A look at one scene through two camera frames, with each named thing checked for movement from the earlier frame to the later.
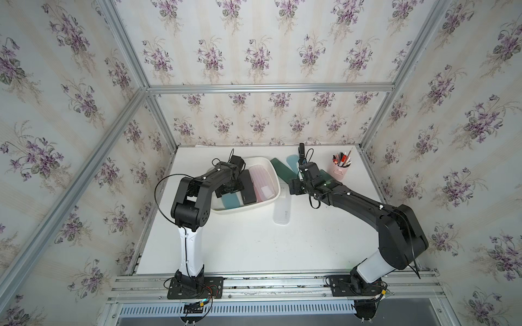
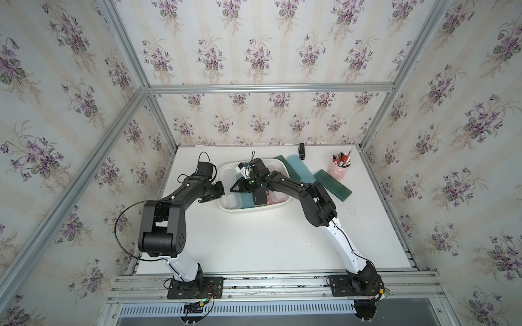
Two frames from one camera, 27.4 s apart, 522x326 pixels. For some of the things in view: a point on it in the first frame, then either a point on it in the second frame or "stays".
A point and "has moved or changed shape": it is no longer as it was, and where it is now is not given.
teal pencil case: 230,200 to 247,199
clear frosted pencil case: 263,182 has moved or changed shape
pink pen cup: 340,163 stays
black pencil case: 248,193 has moved or changed shape
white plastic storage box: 261,180 has moved or changed shape
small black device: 302,150 stays
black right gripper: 293,187 to 239,187
